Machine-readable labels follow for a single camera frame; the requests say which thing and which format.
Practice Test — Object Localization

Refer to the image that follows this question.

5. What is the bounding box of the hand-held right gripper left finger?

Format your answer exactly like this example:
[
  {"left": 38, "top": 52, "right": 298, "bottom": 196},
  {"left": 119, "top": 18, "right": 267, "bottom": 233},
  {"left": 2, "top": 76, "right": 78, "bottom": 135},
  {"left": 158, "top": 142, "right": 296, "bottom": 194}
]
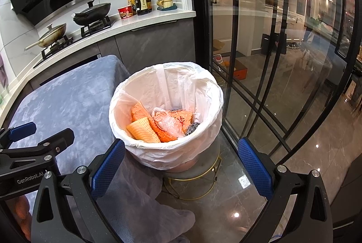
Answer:
[{"left": 31, "top": 139, "right": 126, "bottom": 243}]

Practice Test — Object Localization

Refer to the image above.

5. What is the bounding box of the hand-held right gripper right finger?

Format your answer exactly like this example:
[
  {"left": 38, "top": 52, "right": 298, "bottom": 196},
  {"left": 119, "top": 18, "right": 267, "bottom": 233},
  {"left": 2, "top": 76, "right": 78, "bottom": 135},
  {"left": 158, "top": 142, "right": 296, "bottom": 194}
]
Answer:
[{"left": 238, "top": 138, "right": 334, "bottom": 243}]

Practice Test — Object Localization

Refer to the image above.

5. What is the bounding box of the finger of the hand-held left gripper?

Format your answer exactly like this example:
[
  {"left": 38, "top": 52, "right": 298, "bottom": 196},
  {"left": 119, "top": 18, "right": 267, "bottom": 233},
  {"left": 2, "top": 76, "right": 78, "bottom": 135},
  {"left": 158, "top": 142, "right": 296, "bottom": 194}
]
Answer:
[
  {"left": 0, "top": 122, "right": 37, "bottom": 147},
  {"left": 0, "top": 128, "right": 75, "bottom": 169}
]

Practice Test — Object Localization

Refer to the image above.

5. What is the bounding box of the orange foam net sleeve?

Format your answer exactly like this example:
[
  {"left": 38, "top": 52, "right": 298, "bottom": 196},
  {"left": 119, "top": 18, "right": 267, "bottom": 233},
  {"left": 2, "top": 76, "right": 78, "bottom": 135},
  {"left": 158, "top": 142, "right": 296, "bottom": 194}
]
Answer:
[{"left": 126, "top": 116, "right": 162, "bottom": 144}]

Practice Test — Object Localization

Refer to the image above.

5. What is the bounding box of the steel wool scrubber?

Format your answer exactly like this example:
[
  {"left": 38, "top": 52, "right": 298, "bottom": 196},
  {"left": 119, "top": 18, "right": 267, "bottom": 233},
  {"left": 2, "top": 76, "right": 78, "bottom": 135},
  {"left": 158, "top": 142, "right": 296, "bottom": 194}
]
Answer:
[{"left": 184, "top": 122, "right": 201, "bottom": 136}]

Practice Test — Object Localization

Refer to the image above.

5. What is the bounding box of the clear plastic bag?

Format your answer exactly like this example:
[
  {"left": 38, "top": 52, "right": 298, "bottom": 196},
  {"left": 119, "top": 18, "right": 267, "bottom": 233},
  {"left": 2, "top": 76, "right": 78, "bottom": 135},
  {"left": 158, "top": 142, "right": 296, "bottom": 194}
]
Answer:
[{"left": 153, "top": 107, "right": 187, "bottom": 137}]

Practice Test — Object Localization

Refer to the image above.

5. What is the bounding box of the orange plastic bag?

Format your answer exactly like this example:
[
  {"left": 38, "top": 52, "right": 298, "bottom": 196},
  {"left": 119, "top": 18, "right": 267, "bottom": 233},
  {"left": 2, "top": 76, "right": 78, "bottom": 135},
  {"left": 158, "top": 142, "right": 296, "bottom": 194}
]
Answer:
[{"left": 131, "top": 101, "right": 196, "bottom": 144}]

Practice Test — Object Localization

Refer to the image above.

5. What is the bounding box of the bin with white liner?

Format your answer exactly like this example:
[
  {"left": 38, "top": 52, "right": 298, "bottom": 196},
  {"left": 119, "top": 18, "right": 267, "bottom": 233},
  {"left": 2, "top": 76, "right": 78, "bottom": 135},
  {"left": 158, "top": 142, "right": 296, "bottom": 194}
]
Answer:
[{"left": 109, "top": 61, "right": 224, "bottom": 173}]

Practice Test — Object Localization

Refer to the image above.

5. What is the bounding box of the person's left hand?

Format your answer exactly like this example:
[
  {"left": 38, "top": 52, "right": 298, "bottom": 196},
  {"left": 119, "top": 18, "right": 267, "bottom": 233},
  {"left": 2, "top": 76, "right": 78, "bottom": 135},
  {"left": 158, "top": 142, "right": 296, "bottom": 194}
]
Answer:
[{"left": 13, "top": 195, "right": 32, "bottom": 242}]

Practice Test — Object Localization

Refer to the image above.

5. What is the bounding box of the purple towel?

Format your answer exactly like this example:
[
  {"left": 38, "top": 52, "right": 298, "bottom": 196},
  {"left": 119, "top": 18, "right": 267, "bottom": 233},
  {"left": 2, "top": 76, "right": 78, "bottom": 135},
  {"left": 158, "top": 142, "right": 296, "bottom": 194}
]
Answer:
[{"left": 0, "top": 52, "right": 8, "bottom": 88}]

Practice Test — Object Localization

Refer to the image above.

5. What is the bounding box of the black built-in oven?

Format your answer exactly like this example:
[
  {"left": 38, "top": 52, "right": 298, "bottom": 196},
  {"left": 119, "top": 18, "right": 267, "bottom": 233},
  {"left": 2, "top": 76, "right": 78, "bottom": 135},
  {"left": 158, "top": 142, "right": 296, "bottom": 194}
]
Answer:
[{"left": 31, "top": 55, "right": 102, "bottom": 88}]

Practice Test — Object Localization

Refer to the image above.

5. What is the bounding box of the orange cardboard box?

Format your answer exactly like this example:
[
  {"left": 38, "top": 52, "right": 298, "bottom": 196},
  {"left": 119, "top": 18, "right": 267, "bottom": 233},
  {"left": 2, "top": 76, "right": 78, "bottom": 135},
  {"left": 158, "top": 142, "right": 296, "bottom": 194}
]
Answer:
[{"left": 221, "top": 58, "right": 248, "bottom": 81}]

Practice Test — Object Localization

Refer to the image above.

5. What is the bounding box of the beige pan with glass lid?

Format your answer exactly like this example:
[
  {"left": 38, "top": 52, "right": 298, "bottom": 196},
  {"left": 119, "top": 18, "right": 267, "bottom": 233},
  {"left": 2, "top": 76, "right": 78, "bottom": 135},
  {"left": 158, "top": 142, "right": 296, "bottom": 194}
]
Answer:
[{"left": 25, "top": 23, "right": 67, "bottom": 51}]

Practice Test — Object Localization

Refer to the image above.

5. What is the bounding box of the black gas stove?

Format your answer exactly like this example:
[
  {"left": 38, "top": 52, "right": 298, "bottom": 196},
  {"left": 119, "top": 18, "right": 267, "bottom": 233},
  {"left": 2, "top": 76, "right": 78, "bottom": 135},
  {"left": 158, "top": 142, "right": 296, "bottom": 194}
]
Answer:
[{"left": 33, "top": 17, "right": 116, "bottom": 68}]

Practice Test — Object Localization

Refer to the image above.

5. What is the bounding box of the black bag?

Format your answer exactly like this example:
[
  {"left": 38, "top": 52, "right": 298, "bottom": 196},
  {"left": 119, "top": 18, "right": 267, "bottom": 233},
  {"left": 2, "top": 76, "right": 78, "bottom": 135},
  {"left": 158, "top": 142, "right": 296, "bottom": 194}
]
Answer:
[{"left": 260, "top": 33, "right": 286, "bottom": 55}]

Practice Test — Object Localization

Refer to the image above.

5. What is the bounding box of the brown cardboard box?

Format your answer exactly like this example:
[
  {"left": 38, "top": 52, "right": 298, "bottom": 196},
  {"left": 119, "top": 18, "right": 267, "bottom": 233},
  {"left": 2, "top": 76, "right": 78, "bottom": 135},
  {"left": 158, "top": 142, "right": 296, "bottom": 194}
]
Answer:
[{"left": 212, "top": 38, "right": 226, "bottom": 52}]

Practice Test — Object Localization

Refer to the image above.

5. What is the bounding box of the grey base cabinet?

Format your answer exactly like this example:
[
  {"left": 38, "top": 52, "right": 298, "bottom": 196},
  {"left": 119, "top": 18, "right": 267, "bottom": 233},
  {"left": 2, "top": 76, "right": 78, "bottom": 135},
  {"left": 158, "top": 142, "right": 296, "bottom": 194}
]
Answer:
[{"left": 114, "top": 19, "right": 196, "bottom": 76}]

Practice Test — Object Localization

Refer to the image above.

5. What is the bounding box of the black wok with lid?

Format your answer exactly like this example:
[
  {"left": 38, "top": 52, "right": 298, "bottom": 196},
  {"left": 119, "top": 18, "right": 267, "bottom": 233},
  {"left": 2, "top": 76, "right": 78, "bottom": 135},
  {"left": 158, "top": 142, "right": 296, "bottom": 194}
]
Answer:
[{"left": 72, "top": 0, "right": 112, "bottom": 26}]

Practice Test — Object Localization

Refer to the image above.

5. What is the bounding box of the red instant noodle cup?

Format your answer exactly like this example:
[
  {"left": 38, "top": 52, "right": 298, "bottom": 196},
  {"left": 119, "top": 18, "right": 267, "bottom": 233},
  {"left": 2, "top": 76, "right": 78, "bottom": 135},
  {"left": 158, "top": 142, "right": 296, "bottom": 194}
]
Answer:
[{"left": 118, "top": 5, "right": 134, "bottom": 19}]

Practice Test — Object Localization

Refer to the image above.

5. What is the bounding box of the white kitchen countertop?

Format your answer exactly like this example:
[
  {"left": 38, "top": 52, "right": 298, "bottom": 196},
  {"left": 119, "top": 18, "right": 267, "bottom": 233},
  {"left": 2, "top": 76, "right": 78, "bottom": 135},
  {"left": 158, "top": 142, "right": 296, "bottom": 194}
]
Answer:
[{"left": 0, "top": 9, "right": 196, "bottom": 125}]

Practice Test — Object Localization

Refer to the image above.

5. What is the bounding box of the glass sliding door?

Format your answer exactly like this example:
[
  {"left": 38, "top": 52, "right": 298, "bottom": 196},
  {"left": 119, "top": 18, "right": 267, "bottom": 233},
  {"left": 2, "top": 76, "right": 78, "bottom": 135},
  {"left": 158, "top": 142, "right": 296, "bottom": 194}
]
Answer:
[{"left": 195, "top": 0, "right": 362, "bottom": 243}]

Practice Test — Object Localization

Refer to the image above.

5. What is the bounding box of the dark sauce bottle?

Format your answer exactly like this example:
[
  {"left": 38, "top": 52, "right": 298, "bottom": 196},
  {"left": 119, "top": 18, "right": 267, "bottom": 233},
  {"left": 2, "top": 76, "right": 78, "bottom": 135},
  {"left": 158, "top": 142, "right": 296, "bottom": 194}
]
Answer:
[{"left": 133, "top": 0, "right": 152, "bottom": 16}]

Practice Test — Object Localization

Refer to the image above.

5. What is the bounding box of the spice jar set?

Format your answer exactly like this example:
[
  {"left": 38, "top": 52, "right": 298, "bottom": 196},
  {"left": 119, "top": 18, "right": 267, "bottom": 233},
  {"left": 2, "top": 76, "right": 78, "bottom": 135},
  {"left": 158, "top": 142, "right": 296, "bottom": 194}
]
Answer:
[{"left": 156, "top": 0, "right": 178, "bottom": 12}]

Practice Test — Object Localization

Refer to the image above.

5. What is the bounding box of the gold frame stool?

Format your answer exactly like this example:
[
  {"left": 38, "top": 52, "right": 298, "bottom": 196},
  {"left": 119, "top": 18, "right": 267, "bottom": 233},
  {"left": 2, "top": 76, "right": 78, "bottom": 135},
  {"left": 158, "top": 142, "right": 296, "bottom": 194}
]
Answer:
[{"left": 161, "top": 144, "right": 224, "bottom": 201}]

